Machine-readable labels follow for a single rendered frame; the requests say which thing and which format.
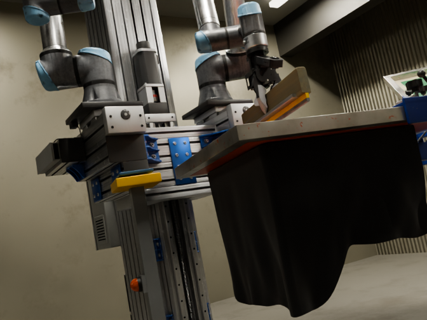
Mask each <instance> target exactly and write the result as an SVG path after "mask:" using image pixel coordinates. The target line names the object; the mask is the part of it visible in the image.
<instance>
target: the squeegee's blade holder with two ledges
mask: <svg viewBox="0 0 427 320"><path fill-rule="evenodd" d="M298 98H299V97H297V96H296V93H295V94H291V95H290V96H289V97H287V98H286V99H284V100H283V101H282V102H280V103H279V104H278V105H277V106H276V107H274V108H273V109H271V110H270V111H269V112H267V113H266V114H264V115H263V116H262V117H261V118H260V119H258V120H257V121H256V122H255V123H259V122H266V121H267V120H268V119H270V118H271V117H273V116H274V115H275V114H277V113H278V112H279V111H281V110H282V109H284V108H285V107H286V106H288V105H289V104H291V103H292V102H293V101H295V100H296V99H298Z"/></svg>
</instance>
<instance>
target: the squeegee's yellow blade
mask: <svg viewBox="0 0 427 320"><path fill-rule="evenodd" d="M305 98H309V93H305V94H303V95H302V96H300V97H299V98H298V99H296V100H295V101H293V102H292V103H291V104H289V105H288V106H286V107H285V108H284V109H282V110H281V111H279V112H278V113H277V114H275V115H274V116H273V117H271V118H270V119H268V120H267V121H274V120H275V119H277V118H278V117H280V116H281V115H282V114H284V113H286V112H287V111H288V110H290V109H291V108H292V107H294V106H295V105H297V104H298V103H300V102H301V101H303V100H304V99H305Z"/></svg>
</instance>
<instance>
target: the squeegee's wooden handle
mask: <svg viewBox="0 0 427 320"><path fill-rule="evenodd" d="M295 93H296V96H297V97H300V96H302V95H303V94H305V93H309V94H310V93H311V89H310V85H309V81H308V75H307V72H306V68H305V67H297V68H296V69H294V70H293V71H292V72H291V73H290V74H289V75H288V76H286V77H285V78H284V79H283V80H281V81H280V82H279V83H278V84H277V85H276V86H275V87H274V88H272V89H271V90H270V91H268V92H267V93H266V94H265V97H266V100H267V101H266V103H267V106H268V112H269V111H270V110H271V109H273V108H274V107H276V106H277V105H278V104H279V103H280V102H282V101H283V100H284V99H286V98H287V97H289V96H290V95H291V94H295ZM264 114H265V113H263V111H262V110H261V108H260V106H255V105H254V104H253V106H251V107H250V108H249V109H247V110H246V111H245V112H244V113H243V114H242V115H241V117H242V121H243V124H248V123H254V122H256V121H257V120H258V119H260V118H261V117H262V116H263V115H264Z"/></svg>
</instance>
